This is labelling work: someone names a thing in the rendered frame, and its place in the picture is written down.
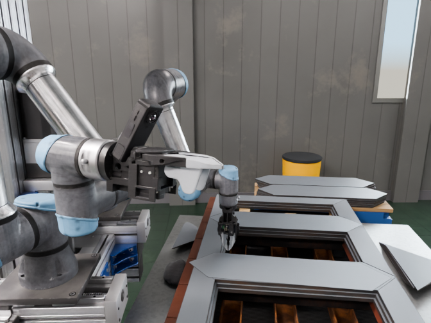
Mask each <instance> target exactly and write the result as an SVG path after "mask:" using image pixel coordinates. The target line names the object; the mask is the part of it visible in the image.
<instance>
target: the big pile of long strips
mask: <svg viewBox="0 0 431 323"><path fill-rule="evenodd" d="M255 180H256V182H257V186H258V187H259V189H258V191H257V194H256V195H259V196H275V197H307V198H323V199H346V200H347V202H348V203H349V205H350V206H351V207H354V208H374V207H375V206H378V205H380V204H382V203H384V202H385V199H386V197H387V195H388V194H387V193H383V192H379V191H377V190H376V187H375V184H374V183H372V182H369V181H364V180H361V179H357V178H333V177H315V176H278V175H268V176H263V177H261V178H256V179H255Z"/></svg>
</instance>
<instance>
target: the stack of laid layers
mask: <svg viewBox="0 0 431 323"><path fill-rule="evenodd" d="M237 208H246V209H261V210H290V211H318V212H330V213H331V215H332V216H338V214H337V212H336V210H335V208H334V206H333V205H332V204H305V203H275V202H259V201H238V203H237ZM239 228H240V230H239V234H238V236H261V237H274V238H298V239H311V240H335V241H344V243H345V244H346V246H347V248H348V251H349V253H350V255H351V257H352V259H353V261H354V262H353V263H361V264H363V265H365V266H367V267H369V268H371V269H374V270H376V271H378V272H380V273H382V274H385V275H386V276H389V277H391V279H390V280H388V281H387V282H385V283H384V284H382V285H381V286H379V287H378V288H376V289H375V290H373V291H367V290H352V289H344V288H328V287H320V286H305V285H290V284H281V283H266V282H258V281H243V280H235V279H221V278H214V279H215V281H214V287H213V290H212V296H211V300H210V306H209V310H208V315H207V321H206V323H213V320H214V313H215V309H216V302H217V295H218V292H231V293H241V294H259V295H277V296H286V297H304V298H314V299H331V300H341V301H359V302H373V303H374V305H375V308H376V310H377V312H378V314H379V316H380V318H381V320H382V322H383V323H394V320H393V318H392V317H391V315H390V313H389V311H388V309H387V307H386V305H385V303H384V302H383V300H382V298H381V296H380V294H379V292H378V290H379V289H381V288H382V287H383V286H385V285H386V284H388V283H389V282H390V281H392V280H393V279H394V278H395V276H393V275H391V274H388V273H386V272H384V271H382V270H380V269H378V268H375V267H373V266H371V265H368V264H367V263H364V262H363V261H362V260H361V258H360V256H359V254H358V252H357V250H356V248H355V246H354V244H353V242H352V241H351V238H350V236H349V234H348V232H342V231H316V230H303V229H278V228H253V227H239ZM344 262H352V261H344Z"/></svg>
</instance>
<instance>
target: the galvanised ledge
mask: <svg viewBox="0 0 431 323"><path fill-rule="evenodd" d="M202 218H203V216H195V215H180V216H179V217H178V219H177V221H176V223H175V225H174V227H173V229H172V231H171V232H170V234H169V236H168V238H167V240H166V242H165V244H164V246H163V248H162V250H161V251H160V254H159V255H158V258H157V259H156V262H155V263H154V265H153V267H152V269H151V271H150V273H149V275H148V277H147V278H146V280H145V282H144V284H143V286H142V288H141V290H140V292H139V294H138V296H137V298H136V300H135V302H134V303H133V306H132V307H131V309H130V311H129V313H128V315H127V317H126V319H125V321H124V322H123V323H164V322H165V319H166V318H167V314H168V311H169V308H170V306H171V303H172V301H173V297H174V295H175V292H176V289H177V287H178V285H174V284H169V283H168V282H167V281H166V280H165V279H164V270H165V267H166V265H167V264H168V263H170V262H174V261H177V260H180V259H182V260H184V261H186V262H187V259H188V257H189V254H190V250H191V248H192V245H193V243H194V242H191V243H189V244H186V245H183V246H180V247H177V248H175V249H172V248H173V245H174V243H175V241H176V239H177V237H178V235H179V233H180V231H181V229H182V227H183V225H184V224H185V223H186V222H190V223H191V224H193V225H195V226H196V227H198V228H199V226H200V224H201V220H202Z"/></svg>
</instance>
